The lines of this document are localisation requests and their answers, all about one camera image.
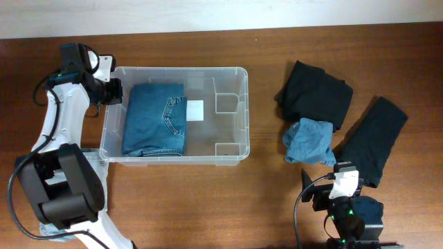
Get black folded garment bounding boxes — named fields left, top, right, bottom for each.
left=275, top=61, right=353, bottom=131

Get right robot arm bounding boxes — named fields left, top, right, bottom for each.
left=301, top=182, right=404, bottom=249

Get dark green garment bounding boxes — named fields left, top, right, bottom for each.
left=337, top=97, right=408, bottom=188

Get dark blue jeans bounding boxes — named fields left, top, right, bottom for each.
left=121, top=83, right=188, bottom=157

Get white label in bin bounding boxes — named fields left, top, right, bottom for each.
left=186, top=100, right=204, bottom=122

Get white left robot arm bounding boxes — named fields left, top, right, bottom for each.
left=11, top=43, right=250, bottom=248

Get clear plastic storage bin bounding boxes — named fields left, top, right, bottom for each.
left=99, top=66, right=250, bottom=166

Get light blue crumpled cloth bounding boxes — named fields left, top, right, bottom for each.
left=282, top=118, right=336, bottom=167

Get light grey jeans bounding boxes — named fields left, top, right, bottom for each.
left=39, top=149, right=109, bottom=237

